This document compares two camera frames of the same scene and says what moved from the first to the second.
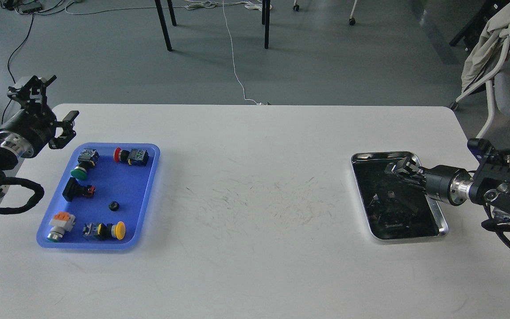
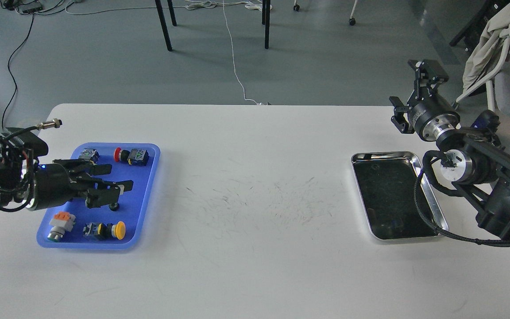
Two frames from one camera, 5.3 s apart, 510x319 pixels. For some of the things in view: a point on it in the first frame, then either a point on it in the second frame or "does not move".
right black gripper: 31,129 to 432,115
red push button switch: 136,157 does not move
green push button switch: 88,157 does not move
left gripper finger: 392,169 to 102,193
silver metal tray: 395,208 does not move
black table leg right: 265,17 does not move
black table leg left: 163,21 does not move
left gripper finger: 408,165 to 85,165
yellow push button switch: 103,231 does not move
